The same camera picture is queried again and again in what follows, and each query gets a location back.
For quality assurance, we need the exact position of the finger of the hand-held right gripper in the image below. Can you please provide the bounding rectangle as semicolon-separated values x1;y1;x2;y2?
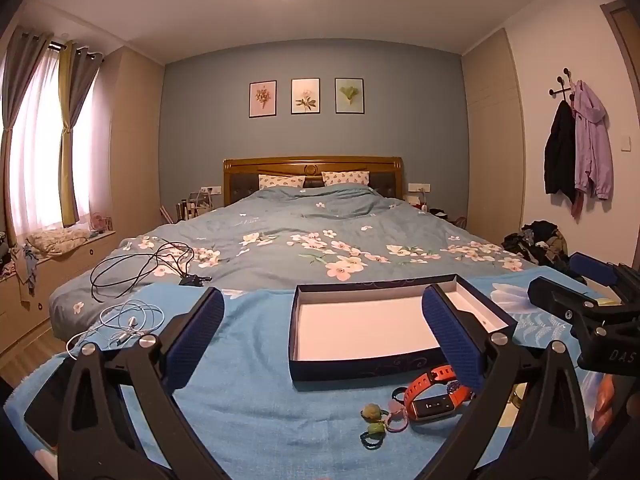
570;252;622;286
528;276;601;321

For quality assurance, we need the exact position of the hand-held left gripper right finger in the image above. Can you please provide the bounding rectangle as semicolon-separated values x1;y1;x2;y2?
421;284;596;480

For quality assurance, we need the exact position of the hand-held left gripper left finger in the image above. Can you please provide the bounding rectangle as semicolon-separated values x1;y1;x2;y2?
57;287;226;480

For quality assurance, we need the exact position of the orange smart watch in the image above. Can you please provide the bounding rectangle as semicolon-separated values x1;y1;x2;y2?
404;366;473;421

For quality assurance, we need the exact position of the pink stone hair tie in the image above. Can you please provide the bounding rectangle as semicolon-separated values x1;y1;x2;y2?
382;399;412;434

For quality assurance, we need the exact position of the dark blue shallow box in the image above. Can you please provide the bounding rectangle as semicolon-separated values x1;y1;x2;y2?
288;274;518;392

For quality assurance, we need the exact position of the person's right hand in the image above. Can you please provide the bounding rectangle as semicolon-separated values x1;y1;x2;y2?
594;375;621;436

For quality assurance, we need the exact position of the pile of dark clothes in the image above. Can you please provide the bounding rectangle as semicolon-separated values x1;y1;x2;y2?
501;220;571;271

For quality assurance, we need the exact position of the light blue blanket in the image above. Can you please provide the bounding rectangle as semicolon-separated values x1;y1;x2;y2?
10;265;616;480

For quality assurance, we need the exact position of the black jacket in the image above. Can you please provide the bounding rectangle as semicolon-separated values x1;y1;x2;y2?
544;100;577;204

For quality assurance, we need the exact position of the purple jacket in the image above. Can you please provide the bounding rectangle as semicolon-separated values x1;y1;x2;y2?
572;80;613;218

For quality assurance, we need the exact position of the row of cosmetic bottles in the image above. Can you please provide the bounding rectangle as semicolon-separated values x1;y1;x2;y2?
160;192;223;223

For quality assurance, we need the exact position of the grey-blue floral duvet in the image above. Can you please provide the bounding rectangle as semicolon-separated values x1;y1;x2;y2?
48;183;538;333

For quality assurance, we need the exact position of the window bench with drawers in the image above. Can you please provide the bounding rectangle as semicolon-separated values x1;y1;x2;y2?
0;232;118;356

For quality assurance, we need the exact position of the dark smartphone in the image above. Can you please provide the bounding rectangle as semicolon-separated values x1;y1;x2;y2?
24;360;76;453

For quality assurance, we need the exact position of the folded cream blanket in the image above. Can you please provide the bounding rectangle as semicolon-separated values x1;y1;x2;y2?
25;226;91;256

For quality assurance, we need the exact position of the wooden bed headboard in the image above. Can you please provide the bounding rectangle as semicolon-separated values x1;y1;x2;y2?
223;157;404;206

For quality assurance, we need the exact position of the hanging blue cloth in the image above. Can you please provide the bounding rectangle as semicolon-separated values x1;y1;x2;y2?
12;242;41;306

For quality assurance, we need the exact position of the brown door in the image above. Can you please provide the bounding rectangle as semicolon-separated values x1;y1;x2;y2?
600;0;640;91

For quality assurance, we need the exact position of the sheer white curtain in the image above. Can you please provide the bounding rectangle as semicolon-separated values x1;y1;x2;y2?
10;45;98;241

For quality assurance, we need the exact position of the pink framed flower picture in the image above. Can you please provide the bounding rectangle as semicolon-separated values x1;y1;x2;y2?
249;80;278;119

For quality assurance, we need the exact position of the green framed leaf picture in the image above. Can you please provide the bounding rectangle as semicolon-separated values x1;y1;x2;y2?
334;78;365;114

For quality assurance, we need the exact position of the yellow and grey curtain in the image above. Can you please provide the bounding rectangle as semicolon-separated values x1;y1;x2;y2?
57;42;103;226

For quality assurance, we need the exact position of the white framed flower picture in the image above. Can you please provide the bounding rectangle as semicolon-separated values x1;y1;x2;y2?
291;78;321;115

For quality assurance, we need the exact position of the black cable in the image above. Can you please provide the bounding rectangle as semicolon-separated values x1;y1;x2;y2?
90;241;213;297

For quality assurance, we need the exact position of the white cable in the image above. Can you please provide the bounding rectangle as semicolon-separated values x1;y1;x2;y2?
65;300;166;361

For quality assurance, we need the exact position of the green bead black hair tie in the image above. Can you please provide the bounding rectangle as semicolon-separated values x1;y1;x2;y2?
358;422;387;451

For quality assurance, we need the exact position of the black wall coat rack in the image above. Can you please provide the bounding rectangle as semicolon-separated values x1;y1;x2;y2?
548;67;581;103

